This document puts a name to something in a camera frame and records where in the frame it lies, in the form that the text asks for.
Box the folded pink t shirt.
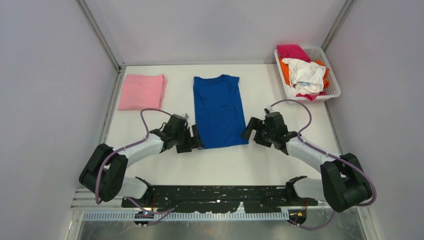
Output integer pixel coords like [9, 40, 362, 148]
[117, 74, 167, 111]

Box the orange t shirt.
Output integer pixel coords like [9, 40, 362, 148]
[278, 57, 330, 89]

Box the white slotted cable duct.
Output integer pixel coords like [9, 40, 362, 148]
[82, 210, 289, 222]

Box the magenta t shirt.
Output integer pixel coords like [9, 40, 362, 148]
[276, 43, 329, 102]

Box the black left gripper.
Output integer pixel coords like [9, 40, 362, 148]
[174, 125, 204, 154]

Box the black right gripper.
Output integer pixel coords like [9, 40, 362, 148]
[240, 117, 276, 149]

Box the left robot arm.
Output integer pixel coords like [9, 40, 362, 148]
[78, 114, 204, 207]

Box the white t shirt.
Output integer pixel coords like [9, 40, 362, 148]
[282, 57, 326, 95]

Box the blue printed t shirt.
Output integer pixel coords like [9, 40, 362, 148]
[193, 74, 248, 149]

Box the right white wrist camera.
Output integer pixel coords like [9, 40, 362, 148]
[264, 105, 274, 114]

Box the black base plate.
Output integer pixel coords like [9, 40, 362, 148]
[121, 185, 318, 214]

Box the white plastic basket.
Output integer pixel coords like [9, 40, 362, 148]
[274, 46, 341, 103]

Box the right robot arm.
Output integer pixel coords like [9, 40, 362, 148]
[241, 112, 375, 213]

